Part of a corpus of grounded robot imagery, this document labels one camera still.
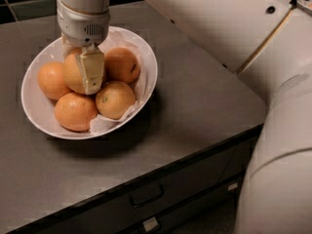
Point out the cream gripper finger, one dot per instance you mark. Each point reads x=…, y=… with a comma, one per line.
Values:
x=68, y=48
x=91, y=66

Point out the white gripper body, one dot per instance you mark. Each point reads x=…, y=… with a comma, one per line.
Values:
x=82, y=28

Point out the large top orange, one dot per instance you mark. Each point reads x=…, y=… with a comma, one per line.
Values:
x=71, y=74

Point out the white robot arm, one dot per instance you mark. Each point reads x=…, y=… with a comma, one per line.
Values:
x=267, y=44

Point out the back right orange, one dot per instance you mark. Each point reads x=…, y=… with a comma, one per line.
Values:
x=121, y=64

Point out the front right orange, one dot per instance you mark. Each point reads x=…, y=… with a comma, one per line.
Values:
x=114, y=99

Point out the white bowl with oranges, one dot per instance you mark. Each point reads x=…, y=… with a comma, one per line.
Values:
x=40, y=110

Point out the front left orange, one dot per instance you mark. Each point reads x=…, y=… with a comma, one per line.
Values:
x=75, y=112

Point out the white paper liner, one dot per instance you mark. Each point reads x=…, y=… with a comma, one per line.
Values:
x=118, y=37

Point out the dark left drawer front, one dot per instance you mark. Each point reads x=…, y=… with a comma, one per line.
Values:
x=122, y=207

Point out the dark drawer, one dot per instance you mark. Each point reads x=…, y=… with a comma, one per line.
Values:
x=238, y=160
x=122, y=207
x=213, y=209

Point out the dark lower drawer front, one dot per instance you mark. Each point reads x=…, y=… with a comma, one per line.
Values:
x=213, y=209

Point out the dark right drawer front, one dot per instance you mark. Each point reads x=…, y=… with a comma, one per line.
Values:
x=238, y=160

